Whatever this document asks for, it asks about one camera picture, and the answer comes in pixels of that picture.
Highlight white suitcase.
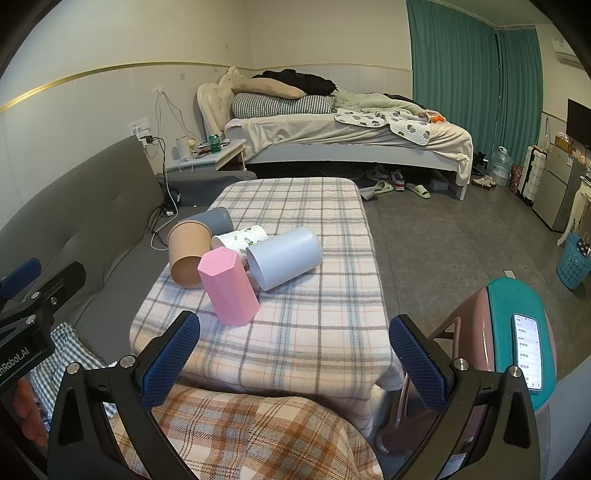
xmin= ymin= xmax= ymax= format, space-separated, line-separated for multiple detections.
xmin=521 ymin=145 xmax=549 ymax=206

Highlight pink plastic stool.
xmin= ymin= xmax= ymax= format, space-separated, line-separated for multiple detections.
xmin=375 ymin=285 xmax=504 ymax=457

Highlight beige bed sheet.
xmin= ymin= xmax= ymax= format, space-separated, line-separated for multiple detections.
xmin=224 ymin=113 xmax=475 ymax=160

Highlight person's plaid trousers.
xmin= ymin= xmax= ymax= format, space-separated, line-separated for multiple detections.
xmin=111 ymin=383 xmax=384 ymax=480

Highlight grey sofa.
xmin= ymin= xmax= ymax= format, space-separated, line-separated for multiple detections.
xmin=0 ymin=135 xmax=259 ymax=365

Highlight tan cup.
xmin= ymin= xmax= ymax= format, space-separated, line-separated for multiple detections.
xmin=167 ymin=220 xmax=218 ymax=290

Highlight blue checked cloth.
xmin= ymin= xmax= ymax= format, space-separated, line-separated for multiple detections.
xmin=28 ymin=322 xmax=116 ymax=418

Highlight plaid covered table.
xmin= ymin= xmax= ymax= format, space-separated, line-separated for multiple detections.
xmin=130 ymin=178 xmax=407 ymax=439

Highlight narrow teal curtain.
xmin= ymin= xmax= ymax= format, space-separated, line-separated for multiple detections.
xmin=496 ymin=30 xmax=543 ymax=155

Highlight white air conditioner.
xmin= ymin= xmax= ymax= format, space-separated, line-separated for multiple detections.
xmin=551 ymin=39 xmax=581 ymax=65

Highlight black clothes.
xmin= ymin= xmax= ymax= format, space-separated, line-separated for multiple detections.
xmin=252 ymin=69 xmax=338 ymax=97

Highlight black television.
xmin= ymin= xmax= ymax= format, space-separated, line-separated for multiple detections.
xmin=567 ymin=98 xmax=591 ymax=151

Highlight blue laundry basket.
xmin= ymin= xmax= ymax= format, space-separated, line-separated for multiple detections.
xmin=556 ymin=232 xmax=591 ymax=291

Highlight tan pillow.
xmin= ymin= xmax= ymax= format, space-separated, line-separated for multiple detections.
xmin=231 ymin=78 xmax=308 ymax=100

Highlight teal stool cushion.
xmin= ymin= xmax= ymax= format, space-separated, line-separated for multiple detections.
xmin=486 ymin=277 xmax=559 ymax=414

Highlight person's left hand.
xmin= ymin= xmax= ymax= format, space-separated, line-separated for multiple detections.
xmin=9 ymin=376 xmax=51 ymax=448

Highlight checked pillow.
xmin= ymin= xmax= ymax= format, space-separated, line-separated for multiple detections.
xmin=231 ymin=92 xmax=338 ymax=118

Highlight printed white quilt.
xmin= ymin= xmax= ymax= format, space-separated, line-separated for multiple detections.
xmin=334 ymin=107 xmax=432 ymax=147

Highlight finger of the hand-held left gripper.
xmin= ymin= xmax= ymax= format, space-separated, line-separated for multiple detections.
xmin=0 ymin=257 xmax=43 ymax=303
xmin=0 ymin=261 xmax=88 ymax=330

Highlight large water bottle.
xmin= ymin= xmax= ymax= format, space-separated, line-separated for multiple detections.
xmin=489 ymin=147 xmax=514 ymax=188

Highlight black cable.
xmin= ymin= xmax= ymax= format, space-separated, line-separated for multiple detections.
xmin=148 ymin=137 xmax=178 ymax=250

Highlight white cable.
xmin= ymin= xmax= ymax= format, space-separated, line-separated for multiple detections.
xmin=154 ymin=90 xmax=204 ymax=160

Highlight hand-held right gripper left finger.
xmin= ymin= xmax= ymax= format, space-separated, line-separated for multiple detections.
xmin=47 ymin=310 xmax=204 ymax=480

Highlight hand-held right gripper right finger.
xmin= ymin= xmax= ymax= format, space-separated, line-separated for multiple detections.
xmin=383 ymin=314 xmax=541 ymax=480

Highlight grey cup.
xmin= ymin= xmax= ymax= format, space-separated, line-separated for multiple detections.
xmin=190 ymin=207 xmax=235 ymax=236

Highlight pale green blanket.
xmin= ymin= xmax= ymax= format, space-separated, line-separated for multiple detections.
xmin=335 ymin=91 xmax=426 ymax=114

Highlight bedside table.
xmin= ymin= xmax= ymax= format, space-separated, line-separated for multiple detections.
xmin=165 ymin=138 xmax=247 ymax=174

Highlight silver fridge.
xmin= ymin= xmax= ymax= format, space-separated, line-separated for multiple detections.
xmin=531 ymin=141 xmax=588 ymax=234

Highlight white printed cup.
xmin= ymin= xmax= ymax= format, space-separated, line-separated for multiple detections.
xmin=211 ymin=224 xmax=269 ymax=260

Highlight wide teal curtain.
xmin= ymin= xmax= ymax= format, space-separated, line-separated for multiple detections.
xmin=406 ymin=0 xmax=500 ymax=125

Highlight light blue cup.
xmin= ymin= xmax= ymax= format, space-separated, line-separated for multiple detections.
xmin=245 ymin=226 xmax=324 ymax=292

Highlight pink hexagonal cup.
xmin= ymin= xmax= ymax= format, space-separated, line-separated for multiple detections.
xmin=198 ymin=247 xmax=260 ymax=328

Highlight smartphone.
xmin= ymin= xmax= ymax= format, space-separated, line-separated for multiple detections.
xmin=510 ymin=313 xmax=544 ymax=392

